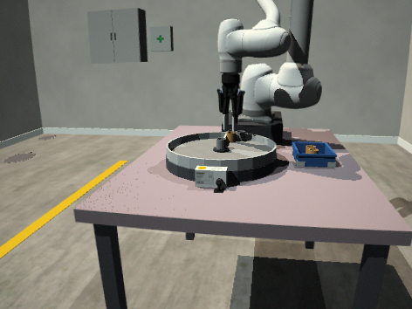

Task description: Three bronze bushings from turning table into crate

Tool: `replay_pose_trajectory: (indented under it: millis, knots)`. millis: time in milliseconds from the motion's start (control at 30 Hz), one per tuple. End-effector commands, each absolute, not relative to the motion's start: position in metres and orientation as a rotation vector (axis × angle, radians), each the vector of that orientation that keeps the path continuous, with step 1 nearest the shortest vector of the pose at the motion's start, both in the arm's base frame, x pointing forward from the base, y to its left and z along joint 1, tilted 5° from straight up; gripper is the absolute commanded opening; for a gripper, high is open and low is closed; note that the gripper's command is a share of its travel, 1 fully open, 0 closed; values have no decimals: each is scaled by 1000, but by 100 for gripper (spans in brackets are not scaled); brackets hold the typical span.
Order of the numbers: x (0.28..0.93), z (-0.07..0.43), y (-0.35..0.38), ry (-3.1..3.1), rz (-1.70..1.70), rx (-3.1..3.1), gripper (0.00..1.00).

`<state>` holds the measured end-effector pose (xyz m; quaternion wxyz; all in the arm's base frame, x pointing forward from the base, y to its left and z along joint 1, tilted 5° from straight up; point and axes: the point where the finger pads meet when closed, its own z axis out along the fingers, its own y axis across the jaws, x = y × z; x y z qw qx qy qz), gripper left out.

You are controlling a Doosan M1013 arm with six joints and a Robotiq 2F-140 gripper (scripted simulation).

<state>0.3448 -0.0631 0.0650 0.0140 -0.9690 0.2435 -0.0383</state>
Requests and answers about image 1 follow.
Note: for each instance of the blue crate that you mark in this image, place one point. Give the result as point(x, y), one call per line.
point(325, 158)

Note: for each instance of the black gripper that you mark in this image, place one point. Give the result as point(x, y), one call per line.
point(235, 94)

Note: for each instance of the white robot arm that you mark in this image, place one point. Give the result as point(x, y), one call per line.
point(295, 86)

